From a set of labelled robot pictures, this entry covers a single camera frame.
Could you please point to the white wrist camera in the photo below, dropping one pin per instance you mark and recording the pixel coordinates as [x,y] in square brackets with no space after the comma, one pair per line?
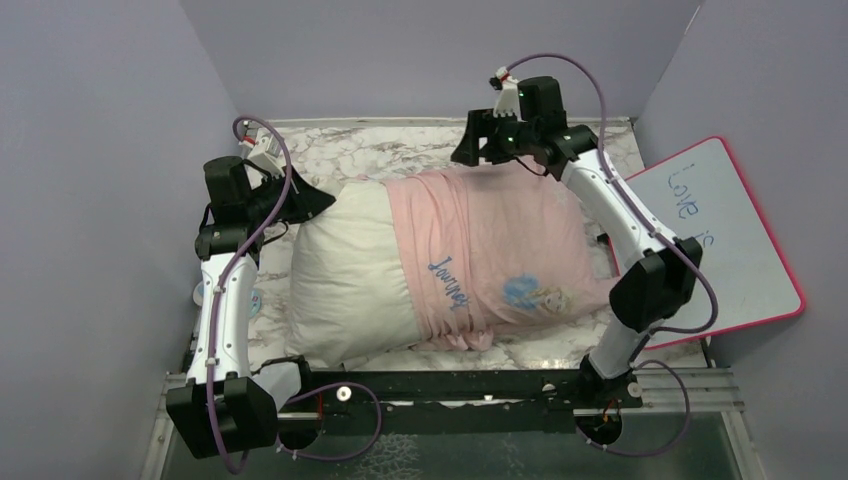
[508,100]
[266,153]

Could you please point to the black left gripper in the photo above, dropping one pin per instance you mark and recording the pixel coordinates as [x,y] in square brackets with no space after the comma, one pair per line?
[307,200]

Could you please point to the white pillow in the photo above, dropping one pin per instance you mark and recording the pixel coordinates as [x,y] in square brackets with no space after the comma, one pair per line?
[349,297]

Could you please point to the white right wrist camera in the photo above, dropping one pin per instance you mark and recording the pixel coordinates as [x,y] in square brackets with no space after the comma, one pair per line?
[508,100]

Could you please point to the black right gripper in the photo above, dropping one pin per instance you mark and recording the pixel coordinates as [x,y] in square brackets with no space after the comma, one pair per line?
[481,123]

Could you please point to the Elsa print pink-lined pillowcase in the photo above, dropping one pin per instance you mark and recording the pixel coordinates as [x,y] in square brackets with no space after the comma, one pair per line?
[492,250]

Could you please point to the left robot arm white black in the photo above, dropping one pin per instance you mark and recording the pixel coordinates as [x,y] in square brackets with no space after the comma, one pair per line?
[225,406]

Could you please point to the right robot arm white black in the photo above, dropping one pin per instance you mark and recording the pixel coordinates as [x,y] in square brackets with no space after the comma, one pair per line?
[660,269]

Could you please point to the pink framed whiteboard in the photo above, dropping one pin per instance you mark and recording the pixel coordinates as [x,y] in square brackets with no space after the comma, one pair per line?
[702,193]

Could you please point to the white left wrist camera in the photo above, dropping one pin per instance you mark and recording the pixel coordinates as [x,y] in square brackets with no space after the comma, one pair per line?
[266,153]

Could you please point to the aluminium table frame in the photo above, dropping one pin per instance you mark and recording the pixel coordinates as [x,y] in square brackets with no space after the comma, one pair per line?
[224,408]

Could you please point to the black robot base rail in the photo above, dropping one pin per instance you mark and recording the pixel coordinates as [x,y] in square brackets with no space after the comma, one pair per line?
[433,402]

